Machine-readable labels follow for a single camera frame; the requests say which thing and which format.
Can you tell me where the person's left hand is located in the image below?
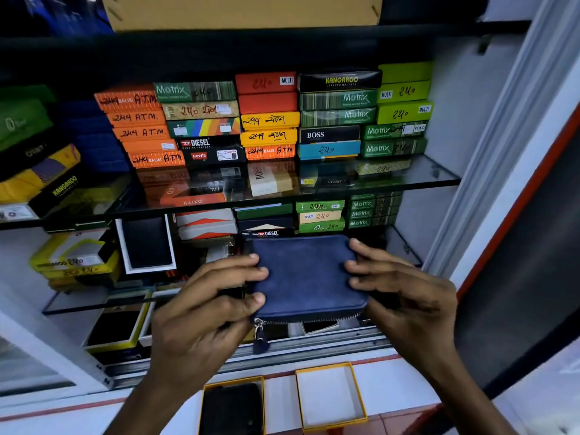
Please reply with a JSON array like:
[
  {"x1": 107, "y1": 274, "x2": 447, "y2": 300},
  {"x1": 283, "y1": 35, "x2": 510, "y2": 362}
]
[{"x1": 150, "y1": 253, "x2": 270, "y2": 386}]

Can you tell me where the person's right hand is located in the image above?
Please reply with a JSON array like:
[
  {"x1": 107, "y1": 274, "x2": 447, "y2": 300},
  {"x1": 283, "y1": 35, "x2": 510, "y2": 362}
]
[{"x1": 344, "y1": 238, "x2": 459, "y2": 377}]

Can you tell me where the blue suede zip wallet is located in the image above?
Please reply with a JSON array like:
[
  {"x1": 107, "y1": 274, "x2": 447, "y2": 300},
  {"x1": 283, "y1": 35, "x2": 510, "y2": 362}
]
[{"x1": 244, "y1": 234, "x2": 370, "y2": 355}]

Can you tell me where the person's right forearm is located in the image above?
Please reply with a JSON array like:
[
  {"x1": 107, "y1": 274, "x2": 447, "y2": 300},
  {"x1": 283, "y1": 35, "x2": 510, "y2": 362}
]
[{"x1": 420, "y1": 353, "x2": 518, "y2": 435}]

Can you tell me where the person's left forearm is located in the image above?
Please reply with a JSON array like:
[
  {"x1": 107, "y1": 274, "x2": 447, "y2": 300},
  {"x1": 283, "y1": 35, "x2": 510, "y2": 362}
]
[{"x1": 103, "y1": 367, "x2": 219, "y2": 435}]

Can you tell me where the stack of small striped boxes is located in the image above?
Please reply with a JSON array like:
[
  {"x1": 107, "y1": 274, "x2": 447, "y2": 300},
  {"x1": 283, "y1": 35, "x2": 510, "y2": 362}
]
[{"x1": 347, "y1": 192, "x2": 403, "y2": 230}]

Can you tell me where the white and orange wallet box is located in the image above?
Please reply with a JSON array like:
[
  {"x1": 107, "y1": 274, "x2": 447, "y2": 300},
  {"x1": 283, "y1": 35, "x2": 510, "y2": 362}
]
[
  {"x1": 175, "y1": 208, "x2": 235, "y2": 228},
  {"x1": 178, "y1": 220, "x2": 238, "y2": 241}
]

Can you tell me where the black wallet box red label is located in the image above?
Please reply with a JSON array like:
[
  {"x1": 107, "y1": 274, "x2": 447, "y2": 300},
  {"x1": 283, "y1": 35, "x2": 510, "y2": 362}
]
[
  {"x1": 178, "y1": 135, "x2": 246, "y2": 153},
  {"x1": 237, "y1": 217, "x2": 296, "y2": 239},
  {"x1": 183, "y1": 148, "x2": 247, "y2": 166}
]

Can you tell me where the dark green wallet box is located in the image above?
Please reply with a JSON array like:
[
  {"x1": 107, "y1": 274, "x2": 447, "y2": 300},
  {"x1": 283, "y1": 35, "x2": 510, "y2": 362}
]
[{"x1": 234, "y1": 203, "x2": 294, "y2": 221}]

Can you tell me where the small green wallet box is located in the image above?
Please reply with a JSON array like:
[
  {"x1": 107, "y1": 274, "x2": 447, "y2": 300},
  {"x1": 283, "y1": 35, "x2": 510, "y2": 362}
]
[
  {"x1": 296, "y1": 200, "x2": 346, "y2": 214},
  {"x1": 298, "y1": 219, "x2": 346, "y2": 234}
]

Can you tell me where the small cream wallet box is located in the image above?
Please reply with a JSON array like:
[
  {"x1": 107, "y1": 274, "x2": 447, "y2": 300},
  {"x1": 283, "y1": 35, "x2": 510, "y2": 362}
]
[{"x1": 298, "y1": 210, "x2": 343, "y2": 224}]

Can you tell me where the orange and black wallet box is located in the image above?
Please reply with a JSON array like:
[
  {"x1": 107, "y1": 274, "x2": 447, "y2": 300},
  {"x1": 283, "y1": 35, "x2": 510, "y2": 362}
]
[{"x1": 158, "y1": 183, "x2": 227, "y2": 208}]

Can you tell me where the beige patterned wallet box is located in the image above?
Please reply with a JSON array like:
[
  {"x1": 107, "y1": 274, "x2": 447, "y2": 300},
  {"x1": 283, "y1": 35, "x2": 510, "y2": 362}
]
[{"x1": 355, "y1": 159, "x2": 412, "y2": 176}]

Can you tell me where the white open box with wallet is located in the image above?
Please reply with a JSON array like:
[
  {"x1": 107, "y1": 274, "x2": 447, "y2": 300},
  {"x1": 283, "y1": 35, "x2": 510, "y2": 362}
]
[{"x1": 115, "y1": 214, "x2": 178, "y2": 275}]

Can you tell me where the green striped wallet box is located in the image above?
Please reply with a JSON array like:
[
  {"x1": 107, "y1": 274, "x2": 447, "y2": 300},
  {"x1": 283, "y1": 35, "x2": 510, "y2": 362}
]
[
  {"x1": 153, "y1": 81, "x2": 237, "y2": 103},
  {"x1": 361, "y1": 138, "x2": 427, "y2": 158},
  {"x1": 298, "y1": 90, "x2": 379, "y2": 111},
  {"x1": 300, "y1": 108, "x2": 377, "y2": 128},
  {"x1": 362, "y1": 121, "x2": 428, "y2": 141}
]

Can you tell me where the yellow-edged box with black wallet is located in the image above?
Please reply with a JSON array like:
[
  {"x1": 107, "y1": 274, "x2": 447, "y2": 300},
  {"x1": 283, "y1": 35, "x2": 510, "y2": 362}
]
[
  {"x1": 198, "y1": 376, "x2": 266, "y2": 435},
  {"x1": 83, "y1": 292, "x2": 153, "y2": 355}
]

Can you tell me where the light blue wallet box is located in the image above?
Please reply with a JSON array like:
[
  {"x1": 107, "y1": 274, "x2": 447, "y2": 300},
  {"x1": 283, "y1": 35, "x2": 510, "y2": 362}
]
[{"x1": 298, "y1": 140, "x2": 362, "y2": 161}]

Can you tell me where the empty yellow-edged box lid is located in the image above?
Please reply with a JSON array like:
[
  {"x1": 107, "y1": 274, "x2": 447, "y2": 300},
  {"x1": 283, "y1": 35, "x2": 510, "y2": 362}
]
[{"x1": 295, "y1": 362, "x2": 369, "y2": 433}]

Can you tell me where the black wallet box white label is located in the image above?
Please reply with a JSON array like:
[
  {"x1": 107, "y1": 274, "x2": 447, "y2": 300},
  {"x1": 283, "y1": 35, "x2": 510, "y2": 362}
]
[{"x1": 298, "y1": 126, "x2": 362, "y2": 144}]

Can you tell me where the rainbow striped wallet box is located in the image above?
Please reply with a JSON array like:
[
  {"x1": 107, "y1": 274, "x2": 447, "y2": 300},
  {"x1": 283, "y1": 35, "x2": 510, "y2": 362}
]
[{"x1": 166, "y1": 117, "x2": 242, "y2": 138}]

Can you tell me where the lime green wallet box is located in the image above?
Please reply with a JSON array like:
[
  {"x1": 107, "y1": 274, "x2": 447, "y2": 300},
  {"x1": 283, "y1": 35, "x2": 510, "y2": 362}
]
[
  {"x1": 376, "y1": 101, "x2": 435, "y2": 125},
  {"x1": 378, "y1": 62, "x2": 433, "y2": 85},
  {"x1": 377, "y1": 81, "x2": 431, "y2": 104}
]

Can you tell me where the low glass shelf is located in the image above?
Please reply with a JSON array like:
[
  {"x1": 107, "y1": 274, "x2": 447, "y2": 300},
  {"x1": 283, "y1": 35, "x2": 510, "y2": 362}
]
[{"x1": 42, "y1": 285, "x2": 183, "y2": 316}]

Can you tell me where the tan wallet box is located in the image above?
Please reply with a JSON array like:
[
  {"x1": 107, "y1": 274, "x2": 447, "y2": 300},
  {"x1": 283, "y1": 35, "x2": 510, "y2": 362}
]
[{"x1": 161, "y1": 101, "x2": 240, "y2": 121}]

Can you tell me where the yellow window wallet box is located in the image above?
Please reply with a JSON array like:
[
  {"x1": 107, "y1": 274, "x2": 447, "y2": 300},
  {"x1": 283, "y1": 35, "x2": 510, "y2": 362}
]
[{"x1": 29, "y1": 230, "x2": 121, "y2": 282}]

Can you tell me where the black wallet box yellow print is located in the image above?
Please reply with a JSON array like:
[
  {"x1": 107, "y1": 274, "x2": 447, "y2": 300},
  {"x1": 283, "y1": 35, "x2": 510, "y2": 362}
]
[
  {"x1": 297, "y1": 69, "x2": 383, "y2": 93},
  {"x1": 26, "y1": 165, "x2": 88, "y2": 219}
]

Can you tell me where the stack of dark blue boxes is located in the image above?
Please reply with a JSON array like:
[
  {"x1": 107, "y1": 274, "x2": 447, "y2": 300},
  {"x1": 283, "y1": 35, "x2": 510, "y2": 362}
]
[{"x1": 58, "y1": 99, "x2": 131, "y2": 174}]

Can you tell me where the glass sliding door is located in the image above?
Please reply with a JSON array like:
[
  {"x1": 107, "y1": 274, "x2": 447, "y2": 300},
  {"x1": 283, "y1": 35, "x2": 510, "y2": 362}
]
[{"x1": 0, "y1": 285, "x2": 113, "y2": 400}]

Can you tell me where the black top shelf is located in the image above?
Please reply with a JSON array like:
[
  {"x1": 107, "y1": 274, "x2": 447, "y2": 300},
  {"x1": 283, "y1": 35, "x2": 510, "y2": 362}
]
[{"x1": 0, "y1": 20, "x2": 532, "y2": 84}]

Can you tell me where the large yellow wallet box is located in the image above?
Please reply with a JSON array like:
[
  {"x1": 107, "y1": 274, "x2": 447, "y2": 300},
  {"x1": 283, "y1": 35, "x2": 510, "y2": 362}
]
[{"x1": 0, "y1": 145, "x2": 82, "y2": 205}]

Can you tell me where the large black wallet box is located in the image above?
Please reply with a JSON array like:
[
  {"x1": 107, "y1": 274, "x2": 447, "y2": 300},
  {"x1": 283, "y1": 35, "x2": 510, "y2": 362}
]
[{"x1": 0, "y1": 130, "x2": 74, "y2": 182}]

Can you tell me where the brown cardboard box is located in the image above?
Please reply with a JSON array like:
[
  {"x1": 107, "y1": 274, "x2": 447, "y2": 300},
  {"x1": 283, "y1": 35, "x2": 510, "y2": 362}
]
[{"x1": 99, "y1": 0, "x2": 384, "y2": 32}]

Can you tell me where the large green wallet box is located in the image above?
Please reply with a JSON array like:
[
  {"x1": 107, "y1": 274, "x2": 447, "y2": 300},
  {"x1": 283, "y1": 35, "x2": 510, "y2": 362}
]
[{"x1": 0, "y1": 84, "x2": 56, "y2": 153}]

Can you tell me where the metal sliding door rail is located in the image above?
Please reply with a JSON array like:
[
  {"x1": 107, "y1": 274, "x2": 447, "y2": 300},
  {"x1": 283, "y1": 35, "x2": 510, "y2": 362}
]
[{"x1": 103, "y1": 325, "x2": 393, "y2": 391}]

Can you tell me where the white cabinet frame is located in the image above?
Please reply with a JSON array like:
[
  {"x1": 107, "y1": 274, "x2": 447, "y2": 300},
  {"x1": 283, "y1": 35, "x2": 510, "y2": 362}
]
[{"x1": 422, "y1": 0, "x2": 580, "y2": 290}]

